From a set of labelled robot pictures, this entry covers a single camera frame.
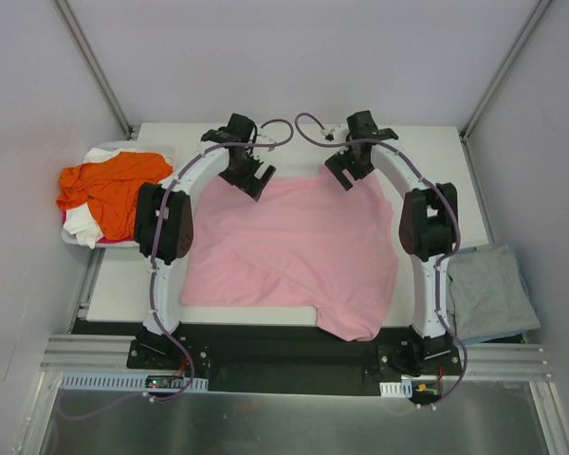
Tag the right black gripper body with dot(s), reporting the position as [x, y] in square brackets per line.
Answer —
[349, 167]

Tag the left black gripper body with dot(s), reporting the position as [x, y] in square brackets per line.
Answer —
[248, 176]

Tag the pink t shirt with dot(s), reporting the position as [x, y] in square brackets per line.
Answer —
[307, 242]

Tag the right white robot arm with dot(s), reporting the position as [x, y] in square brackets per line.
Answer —
[428, 229]

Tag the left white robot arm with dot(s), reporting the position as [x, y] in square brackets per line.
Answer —
[164, 228]

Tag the white plastic bin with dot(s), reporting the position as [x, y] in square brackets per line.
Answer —
[167, 151]

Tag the orange t shirt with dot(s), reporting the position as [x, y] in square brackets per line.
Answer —
[110, 188]

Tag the white t shirt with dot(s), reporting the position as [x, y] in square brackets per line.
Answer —
[79, 226]

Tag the grey folded t shirt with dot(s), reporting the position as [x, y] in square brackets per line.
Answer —
[490, 294]

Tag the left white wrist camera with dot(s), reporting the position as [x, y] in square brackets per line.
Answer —
[261, 151]

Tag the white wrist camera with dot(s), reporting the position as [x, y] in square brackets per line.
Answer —
[261, 151]
[335, 133]

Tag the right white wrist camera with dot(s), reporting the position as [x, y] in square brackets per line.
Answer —
[335, 133]

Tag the right aluminium corner post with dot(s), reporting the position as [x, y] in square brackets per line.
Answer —
[528, 28]

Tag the aluminium corner post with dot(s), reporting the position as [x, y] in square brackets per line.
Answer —
[528, 28]
[80, 41]

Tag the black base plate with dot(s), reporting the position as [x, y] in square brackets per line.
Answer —
[307, 379]

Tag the left aluminium corner post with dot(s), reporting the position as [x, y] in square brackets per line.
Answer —
[80, 41]

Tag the left slotted cable duct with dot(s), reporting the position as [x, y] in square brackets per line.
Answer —
[133, 382]

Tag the slotted cable duct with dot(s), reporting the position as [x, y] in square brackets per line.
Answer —
[402, 389]
[133, 382]

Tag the right slotted cable duct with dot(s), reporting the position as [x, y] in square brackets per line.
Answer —
[402, 389]

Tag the aluminium extrusion rail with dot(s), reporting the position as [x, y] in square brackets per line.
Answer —
[85, 351]

